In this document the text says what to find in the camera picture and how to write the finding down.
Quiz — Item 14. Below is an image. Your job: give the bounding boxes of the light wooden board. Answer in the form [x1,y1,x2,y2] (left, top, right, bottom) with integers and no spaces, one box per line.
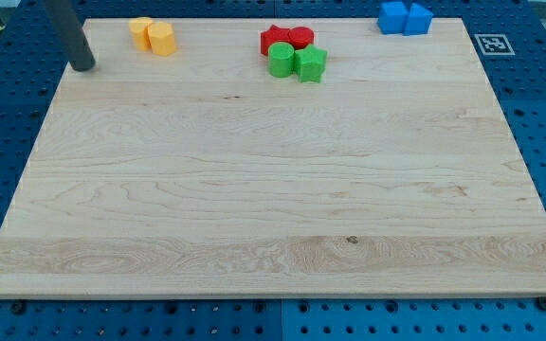
[0,18,546,300]

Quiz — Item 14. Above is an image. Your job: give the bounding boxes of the green star block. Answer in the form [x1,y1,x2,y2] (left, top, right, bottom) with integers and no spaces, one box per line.
[294,44,327,82]

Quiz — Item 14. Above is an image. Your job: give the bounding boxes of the green cylinder block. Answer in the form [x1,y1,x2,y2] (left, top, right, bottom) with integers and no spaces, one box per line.
[268,42,295,78]

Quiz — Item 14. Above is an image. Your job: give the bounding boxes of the red cylinder block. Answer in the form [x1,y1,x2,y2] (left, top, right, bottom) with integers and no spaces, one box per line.
[287,27,315,50]

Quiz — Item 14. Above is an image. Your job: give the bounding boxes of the red star block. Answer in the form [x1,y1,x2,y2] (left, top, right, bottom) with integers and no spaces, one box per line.
[260,25,290,56]

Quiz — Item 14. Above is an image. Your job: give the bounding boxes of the yellow hexagonal block right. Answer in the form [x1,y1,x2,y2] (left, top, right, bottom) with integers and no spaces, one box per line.
[147,22,177,56]

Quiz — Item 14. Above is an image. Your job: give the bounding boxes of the blue cube block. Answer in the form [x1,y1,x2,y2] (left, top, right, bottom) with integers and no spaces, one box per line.
[377,1,409,34]

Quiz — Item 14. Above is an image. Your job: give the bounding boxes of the yellow block left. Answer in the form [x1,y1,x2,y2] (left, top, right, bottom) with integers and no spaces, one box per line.
[128,17,154,51]

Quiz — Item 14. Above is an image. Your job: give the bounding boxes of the blue triangular block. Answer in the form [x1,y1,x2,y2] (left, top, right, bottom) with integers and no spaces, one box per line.
[403,3,433,36]

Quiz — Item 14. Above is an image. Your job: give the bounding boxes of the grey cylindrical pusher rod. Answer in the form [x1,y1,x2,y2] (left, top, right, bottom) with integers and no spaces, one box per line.
[44,0,96,72]

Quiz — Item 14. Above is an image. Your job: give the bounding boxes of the black white fiducial marker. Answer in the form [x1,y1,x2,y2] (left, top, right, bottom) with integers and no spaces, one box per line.
[474,33,515,56]

